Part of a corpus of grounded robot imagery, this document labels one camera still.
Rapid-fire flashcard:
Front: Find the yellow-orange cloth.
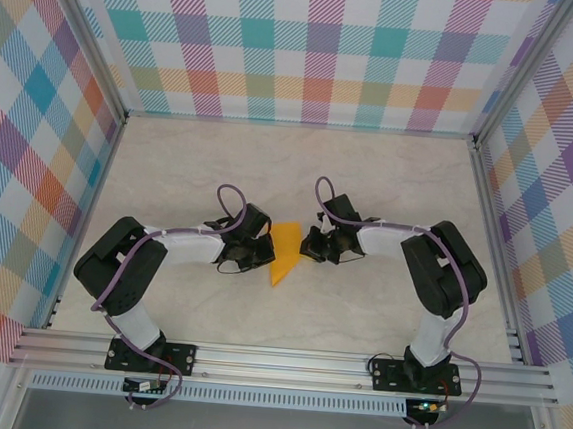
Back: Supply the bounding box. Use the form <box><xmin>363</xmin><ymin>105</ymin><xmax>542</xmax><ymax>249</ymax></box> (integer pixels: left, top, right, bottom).
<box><xmin>264</xmin><ymin>219</ymin><xmax>312</xmax><ymax>291</ymax></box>

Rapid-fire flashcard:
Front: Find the small black circuit board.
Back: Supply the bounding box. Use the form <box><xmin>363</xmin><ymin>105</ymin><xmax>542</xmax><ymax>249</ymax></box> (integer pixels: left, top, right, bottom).
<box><xmin>122</xmin><ymin>376</ymin><xmax>169</xmax><ymax>397</ymax></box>

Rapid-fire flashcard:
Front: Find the small circuit board green light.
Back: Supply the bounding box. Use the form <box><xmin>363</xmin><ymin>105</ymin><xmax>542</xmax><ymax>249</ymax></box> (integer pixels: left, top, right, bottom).
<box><xmin>412</xmin><ymin>398</ymin><xmax>447</xmax><ymax>416</ymax></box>

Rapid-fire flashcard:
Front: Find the wide aluminium mounting rail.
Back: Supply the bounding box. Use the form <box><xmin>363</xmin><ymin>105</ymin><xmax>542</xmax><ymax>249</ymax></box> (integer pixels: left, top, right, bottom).
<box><xmin>5</xmin><ymin>321</ymin><xmax>564</xmax><ymax>414</ymax></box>

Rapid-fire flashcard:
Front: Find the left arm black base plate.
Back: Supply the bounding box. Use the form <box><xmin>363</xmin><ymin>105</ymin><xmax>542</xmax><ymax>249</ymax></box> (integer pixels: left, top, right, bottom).
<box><xmin>103</xmin><ymin>336</ymin><xmax>200</xmax><ymax>379</ymax></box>

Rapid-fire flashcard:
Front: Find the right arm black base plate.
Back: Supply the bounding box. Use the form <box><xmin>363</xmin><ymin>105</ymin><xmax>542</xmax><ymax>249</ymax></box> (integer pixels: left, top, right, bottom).
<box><xmin>367</xmin><ymin>354</ymin><xmax>465</xmax><ymax>399</ymax></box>

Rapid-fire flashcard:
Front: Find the white slotted cable duct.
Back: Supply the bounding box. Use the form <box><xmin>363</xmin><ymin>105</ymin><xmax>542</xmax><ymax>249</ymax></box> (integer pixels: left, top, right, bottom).
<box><xmin>27</xmin><ymin>370</ymin><xmax>410</xmax><ymax>422</ymax></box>

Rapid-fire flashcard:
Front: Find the aluminium table edge rail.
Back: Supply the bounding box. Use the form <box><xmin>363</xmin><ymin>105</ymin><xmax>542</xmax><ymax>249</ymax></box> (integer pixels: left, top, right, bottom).
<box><xmin>43</xmin><ymin>107</ymin><xmax>129</xmax><ymax>336</ymax></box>
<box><xmin>452</xmin><ymin>139</ymin><xmax>548</xmax><ymax>367</ymax></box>

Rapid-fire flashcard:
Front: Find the aluminium frame post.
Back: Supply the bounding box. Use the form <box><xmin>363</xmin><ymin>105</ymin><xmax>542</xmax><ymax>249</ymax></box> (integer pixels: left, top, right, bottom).
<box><xmin>32</xmin><ymin>0</ymin><xmax>140</xmax><ymax>124</ymax></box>
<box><xmin>471</xmin><ymin>0</ymin><xmax>573</xmax><ymax>158</ymax></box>

